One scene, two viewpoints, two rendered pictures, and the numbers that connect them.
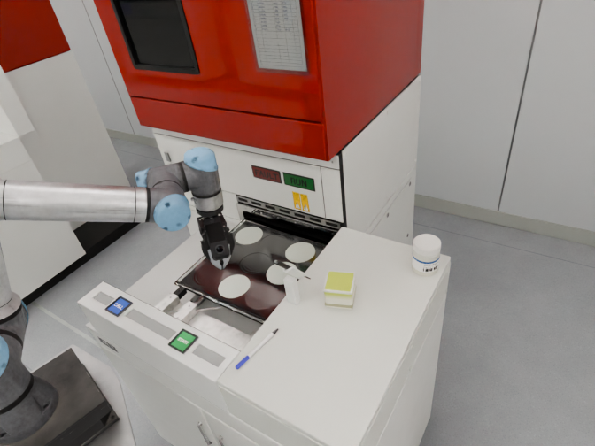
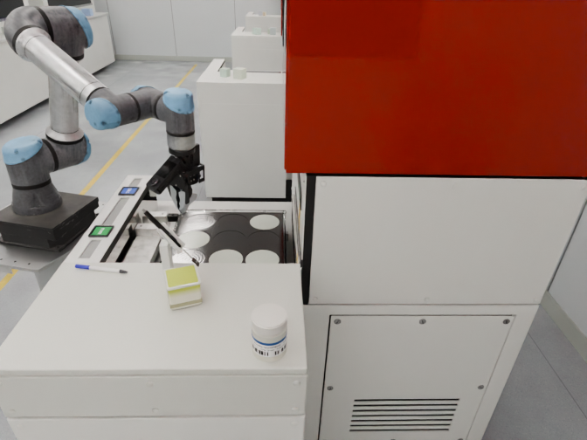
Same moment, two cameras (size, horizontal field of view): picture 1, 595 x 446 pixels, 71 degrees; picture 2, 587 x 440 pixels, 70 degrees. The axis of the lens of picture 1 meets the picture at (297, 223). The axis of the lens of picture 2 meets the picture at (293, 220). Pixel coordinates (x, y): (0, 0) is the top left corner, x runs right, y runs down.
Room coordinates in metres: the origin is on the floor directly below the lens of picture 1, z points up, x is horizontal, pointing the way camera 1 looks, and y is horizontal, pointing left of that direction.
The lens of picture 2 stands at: (0.45, -0.81, 1.63)
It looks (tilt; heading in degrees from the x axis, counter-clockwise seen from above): 31 degrees down; 50
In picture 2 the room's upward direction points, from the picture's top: 2 degrees clockwise
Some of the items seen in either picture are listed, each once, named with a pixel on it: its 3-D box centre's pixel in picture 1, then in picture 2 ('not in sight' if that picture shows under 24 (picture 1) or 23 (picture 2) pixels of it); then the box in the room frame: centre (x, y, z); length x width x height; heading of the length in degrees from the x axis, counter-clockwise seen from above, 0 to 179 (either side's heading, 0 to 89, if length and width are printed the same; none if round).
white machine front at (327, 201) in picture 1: (243, 185); (299, 179); (1.31, 0.17, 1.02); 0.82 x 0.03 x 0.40; 52
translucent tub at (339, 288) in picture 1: (340, 289); (183, 286); (0.75, -0.08, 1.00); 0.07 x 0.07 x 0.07; 71
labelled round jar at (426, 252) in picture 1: (426, 255); (269, 333); (0.81, -0.33, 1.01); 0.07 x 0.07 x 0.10
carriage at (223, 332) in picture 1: (206, 331); (144, 250); (0.79, 0.31, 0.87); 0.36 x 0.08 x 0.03; 52
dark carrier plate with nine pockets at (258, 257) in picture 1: (254, 264); (229, 239); (1.01, 0.16, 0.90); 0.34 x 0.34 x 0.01; 52
